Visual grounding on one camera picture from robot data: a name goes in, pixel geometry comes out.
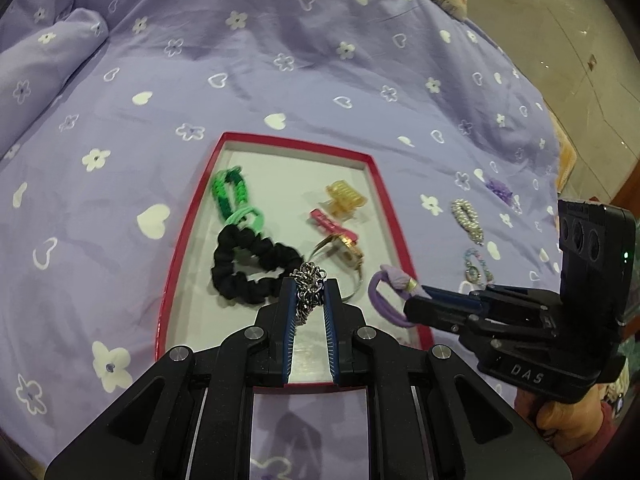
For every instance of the orange bed sheet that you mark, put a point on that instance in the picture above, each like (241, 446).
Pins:
(565, 155)

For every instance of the pink hair clip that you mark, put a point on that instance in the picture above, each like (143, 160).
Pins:
(325, 220)

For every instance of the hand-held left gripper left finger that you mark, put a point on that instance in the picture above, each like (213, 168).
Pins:
(286, 330)

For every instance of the person's right hand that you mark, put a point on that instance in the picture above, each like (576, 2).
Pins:
(560, 417)

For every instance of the purple flower scrunchie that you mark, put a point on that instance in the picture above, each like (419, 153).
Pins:
(497, 187)

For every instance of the gold wrist watch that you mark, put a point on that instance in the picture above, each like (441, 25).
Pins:
(351, 252)

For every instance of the red cardboard box tray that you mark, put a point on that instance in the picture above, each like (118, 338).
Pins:
(280, 180)

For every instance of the yellow hair claw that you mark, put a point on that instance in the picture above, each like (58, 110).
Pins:
(345, 195)

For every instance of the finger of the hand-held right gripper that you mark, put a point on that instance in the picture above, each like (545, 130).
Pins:
(435, 312)
(450, 294)

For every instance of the black scrunchie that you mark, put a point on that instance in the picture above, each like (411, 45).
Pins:
(225, 260)

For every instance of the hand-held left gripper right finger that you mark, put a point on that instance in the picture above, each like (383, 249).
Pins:
(332, 330)

